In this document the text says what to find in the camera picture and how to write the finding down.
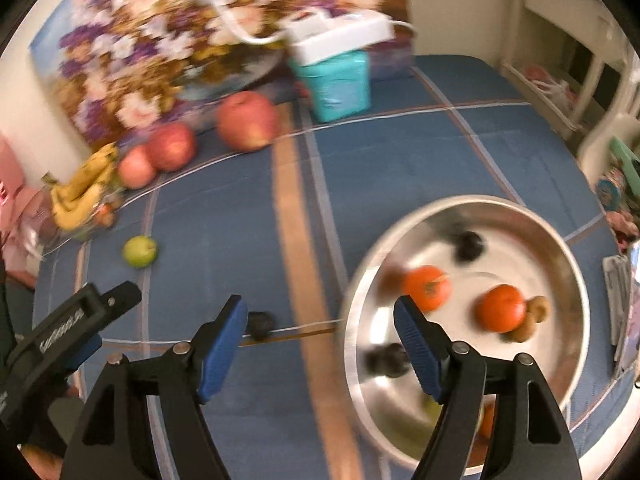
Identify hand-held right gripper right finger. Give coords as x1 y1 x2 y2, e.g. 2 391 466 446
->
393 295 583 480

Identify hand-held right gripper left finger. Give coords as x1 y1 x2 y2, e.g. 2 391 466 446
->
62 294 249 480

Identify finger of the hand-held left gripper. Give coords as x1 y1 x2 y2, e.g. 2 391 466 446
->
62 337 103 373
97 281 143 318

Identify dark plum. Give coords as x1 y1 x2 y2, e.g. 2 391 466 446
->
452 231 487 264
247 311 276 342
365 344 412 379

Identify orange tangerine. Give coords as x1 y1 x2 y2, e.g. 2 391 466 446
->
475 284 528 333
402 266 452 312
477 399 497 438

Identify round steel basin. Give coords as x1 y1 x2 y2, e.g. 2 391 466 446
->
339 195 591 476

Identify brown kiwi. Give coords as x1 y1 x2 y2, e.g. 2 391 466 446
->
526 296 551 323
505 322 539 344

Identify clear glass bowl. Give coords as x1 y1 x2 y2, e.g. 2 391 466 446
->
42 187 121 248

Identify yellow banana bunch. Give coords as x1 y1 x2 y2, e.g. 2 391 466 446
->
51 142 119 231

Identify small pink apple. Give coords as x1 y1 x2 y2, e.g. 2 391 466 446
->
117 145 157 190

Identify blue plaid tablecloth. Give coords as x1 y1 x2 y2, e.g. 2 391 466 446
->
32 55 623 480

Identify medium red apple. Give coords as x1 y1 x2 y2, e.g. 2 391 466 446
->
147 122 197 172

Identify large red apple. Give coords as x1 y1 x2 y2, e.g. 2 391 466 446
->
216 91 281 153

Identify floral painting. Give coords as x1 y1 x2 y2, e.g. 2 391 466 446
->
30 0 416 148

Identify round printed tin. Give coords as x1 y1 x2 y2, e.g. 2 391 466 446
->
595 167 629 211

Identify teal storage box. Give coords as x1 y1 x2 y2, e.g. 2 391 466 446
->
292 50 372 123

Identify mint green box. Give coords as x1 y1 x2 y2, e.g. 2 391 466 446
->
607 137 640 181

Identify white wooden shelf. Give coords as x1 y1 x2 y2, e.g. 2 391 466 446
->
500 0 618 141

